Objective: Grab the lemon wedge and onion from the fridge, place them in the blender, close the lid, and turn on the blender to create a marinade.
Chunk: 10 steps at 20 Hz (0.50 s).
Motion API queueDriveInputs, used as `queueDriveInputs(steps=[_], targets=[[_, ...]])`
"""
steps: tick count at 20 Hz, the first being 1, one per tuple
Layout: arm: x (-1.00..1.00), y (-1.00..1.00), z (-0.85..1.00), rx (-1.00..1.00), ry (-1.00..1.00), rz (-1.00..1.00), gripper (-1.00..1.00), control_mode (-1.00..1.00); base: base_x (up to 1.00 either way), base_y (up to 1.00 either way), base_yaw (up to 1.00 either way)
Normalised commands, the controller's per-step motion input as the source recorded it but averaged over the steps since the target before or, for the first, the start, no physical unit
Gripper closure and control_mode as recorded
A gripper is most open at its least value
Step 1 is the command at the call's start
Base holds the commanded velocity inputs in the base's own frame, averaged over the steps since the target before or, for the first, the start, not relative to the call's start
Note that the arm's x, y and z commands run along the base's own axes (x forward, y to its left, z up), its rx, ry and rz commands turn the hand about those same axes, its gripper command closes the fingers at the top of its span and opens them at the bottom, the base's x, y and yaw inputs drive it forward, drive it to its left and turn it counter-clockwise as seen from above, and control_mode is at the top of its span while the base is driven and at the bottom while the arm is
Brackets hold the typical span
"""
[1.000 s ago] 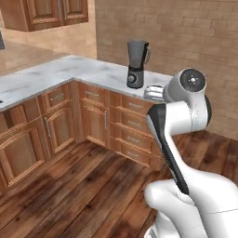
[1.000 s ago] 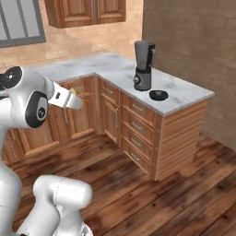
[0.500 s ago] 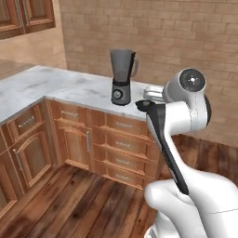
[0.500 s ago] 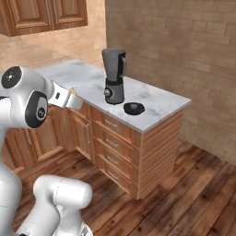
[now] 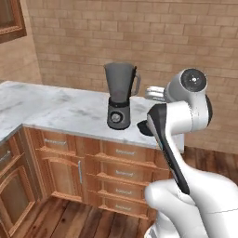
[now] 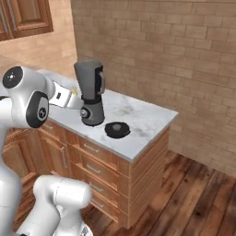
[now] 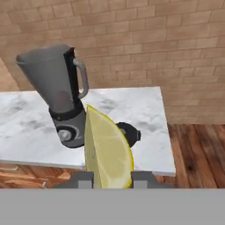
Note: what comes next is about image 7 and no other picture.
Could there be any yellow lemon wedge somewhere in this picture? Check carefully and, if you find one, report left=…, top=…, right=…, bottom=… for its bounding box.
left=83, top=104, right=134, bottom=189

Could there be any wooden counter cabinet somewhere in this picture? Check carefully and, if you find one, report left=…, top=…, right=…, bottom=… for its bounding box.
left=0, top=160, right=177, bottom=189

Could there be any grey blender with black base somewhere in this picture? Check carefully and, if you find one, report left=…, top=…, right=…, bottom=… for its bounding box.
left=15, top=43, right=90, bottom=149

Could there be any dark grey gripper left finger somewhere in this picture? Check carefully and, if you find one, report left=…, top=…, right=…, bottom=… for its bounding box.
left=51, top=171, right=95, bottom=189

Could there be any black blender lid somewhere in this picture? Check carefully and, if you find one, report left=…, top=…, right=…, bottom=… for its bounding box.
left=116, top=121, right=142, bottom=149

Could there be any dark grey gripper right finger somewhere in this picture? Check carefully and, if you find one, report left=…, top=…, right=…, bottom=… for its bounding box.
left=130, top=171, right=177, bottom=189

